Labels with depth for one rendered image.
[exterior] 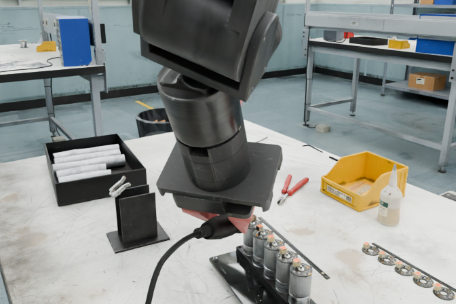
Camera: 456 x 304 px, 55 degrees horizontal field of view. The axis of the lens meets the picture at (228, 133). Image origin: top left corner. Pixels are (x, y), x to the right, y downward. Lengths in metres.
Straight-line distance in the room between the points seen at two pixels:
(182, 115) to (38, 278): 0.39
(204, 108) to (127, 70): 4.79
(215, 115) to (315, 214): 0.48
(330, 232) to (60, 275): 0.39
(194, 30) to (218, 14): 0.02
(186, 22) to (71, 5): 4.62
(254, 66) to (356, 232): 0.50
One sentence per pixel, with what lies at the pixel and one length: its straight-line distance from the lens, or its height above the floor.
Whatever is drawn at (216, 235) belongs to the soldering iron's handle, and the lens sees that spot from 0.38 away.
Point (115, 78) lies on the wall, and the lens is 5.05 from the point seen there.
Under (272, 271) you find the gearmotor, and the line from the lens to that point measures 0.55.
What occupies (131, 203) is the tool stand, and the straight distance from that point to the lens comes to 0.64.
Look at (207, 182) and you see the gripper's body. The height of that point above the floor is 0.95.
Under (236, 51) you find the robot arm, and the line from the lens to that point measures 0.25.
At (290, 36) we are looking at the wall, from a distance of 6.31.
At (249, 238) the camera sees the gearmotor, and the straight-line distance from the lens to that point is 0.59.
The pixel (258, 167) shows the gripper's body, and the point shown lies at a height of 0.96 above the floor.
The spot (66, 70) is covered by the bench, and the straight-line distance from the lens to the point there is 2.35.
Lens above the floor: 1.10
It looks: 18 degrees down
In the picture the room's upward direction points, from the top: straight up
